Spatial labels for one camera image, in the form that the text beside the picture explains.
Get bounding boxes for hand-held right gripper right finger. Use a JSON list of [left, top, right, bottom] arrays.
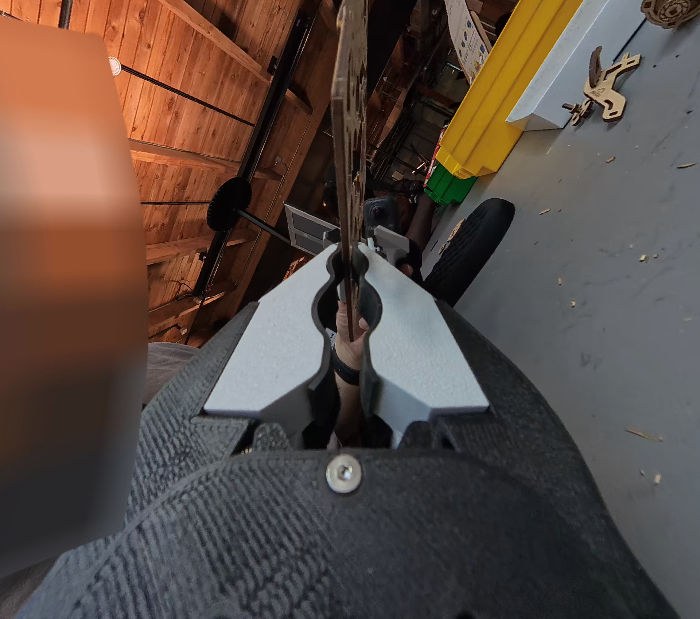
[[358, 242, 490, 444]]

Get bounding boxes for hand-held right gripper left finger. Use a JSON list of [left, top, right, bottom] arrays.
[[202, 242, 343, 447]]

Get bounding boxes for wooden laser-cut parts sheet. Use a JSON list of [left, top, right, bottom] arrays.
[[330, 0, 373, 342]]

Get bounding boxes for person's left forearm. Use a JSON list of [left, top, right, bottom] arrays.
[[332, 381, 364, 445]]

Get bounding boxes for person's left hand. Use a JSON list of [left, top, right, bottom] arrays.
[[335, 296, 363, 357]]

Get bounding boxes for grey panel on stand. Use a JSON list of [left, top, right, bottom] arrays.
[[283, 202, 337, 256]]

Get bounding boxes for small flat wooden piece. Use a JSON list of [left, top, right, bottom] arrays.
[[437, 220, 464, 254]]

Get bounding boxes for black wristband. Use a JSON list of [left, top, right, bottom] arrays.
[[331, 346, 363, 387]]

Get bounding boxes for green plastic bin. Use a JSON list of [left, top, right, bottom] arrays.
[[424, 162, 479, 207]]

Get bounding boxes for black disc with rod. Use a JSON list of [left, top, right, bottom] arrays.
[[205, 177, 291, 245]]

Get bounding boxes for white instruction poster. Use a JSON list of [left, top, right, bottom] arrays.
[[442, 0, 493, 84]]

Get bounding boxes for large yellow plastic bin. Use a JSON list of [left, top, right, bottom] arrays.
[[436, 0, 608, 179]]

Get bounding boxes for scattered wood chips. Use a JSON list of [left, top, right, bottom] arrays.
[[538, 154, 698, 486]]

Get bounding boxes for white cardboard box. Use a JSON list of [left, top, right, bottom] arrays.
[[506, 0, 619, 130]]

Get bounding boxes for wooden crank-shaped piece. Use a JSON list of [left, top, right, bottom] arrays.
[[562, 46, 642, 128]]

